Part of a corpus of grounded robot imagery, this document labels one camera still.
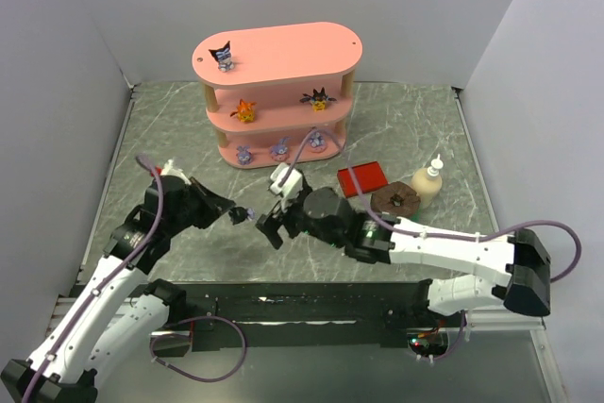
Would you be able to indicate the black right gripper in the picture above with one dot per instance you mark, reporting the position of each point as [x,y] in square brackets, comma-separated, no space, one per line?
[287,223]

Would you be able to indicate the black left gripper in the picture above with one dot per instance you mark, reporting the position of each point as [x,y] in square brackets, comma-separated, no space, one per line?
[199,203]

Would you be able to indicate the purple black figure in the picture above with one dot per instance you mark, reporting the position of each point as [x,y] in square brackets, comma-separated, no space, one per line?
[240,214]
[223,58]

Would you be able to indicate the small purple bunny figure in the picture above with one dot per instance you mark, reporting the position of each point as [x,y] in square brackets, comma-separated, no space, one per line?
[244,156]

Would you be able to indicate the orange pikachu figure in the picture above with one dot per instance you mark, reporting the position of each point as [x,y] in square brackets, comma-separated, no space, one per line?
[244,112]

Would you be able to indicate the black winged pikachu figure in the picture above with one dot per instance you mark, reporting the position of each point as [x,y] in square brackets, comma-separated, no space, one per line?
[318,100]

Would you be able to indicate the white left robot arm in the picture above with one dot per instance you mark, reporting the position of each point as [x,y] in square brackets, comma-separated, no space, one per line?
[119,307]

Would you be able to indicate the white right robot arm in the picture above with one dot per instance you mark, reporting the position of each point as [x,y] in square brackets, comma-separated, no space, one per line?
[512,271]

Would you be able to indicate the pink three-tier wooden shelf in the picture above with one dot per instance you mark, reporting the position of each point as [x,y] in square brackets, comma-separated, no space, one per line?
[274,66]

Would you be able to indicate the red flat box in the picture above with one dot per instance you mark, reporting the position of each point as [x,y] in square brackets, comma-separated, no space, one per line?
[370,178]

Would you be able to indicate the beige pump bottle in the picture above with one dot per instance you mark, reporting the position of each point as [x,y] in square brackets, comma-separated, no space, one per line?
[427,181]

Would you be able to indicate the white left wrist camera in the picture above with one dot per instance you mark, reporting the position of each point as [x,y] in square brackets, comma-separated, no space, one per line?
[170,168]

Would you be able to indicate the aluminium rail frame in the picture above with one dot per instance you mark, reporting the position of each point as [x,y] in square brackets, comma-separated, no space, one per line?
[487,319]

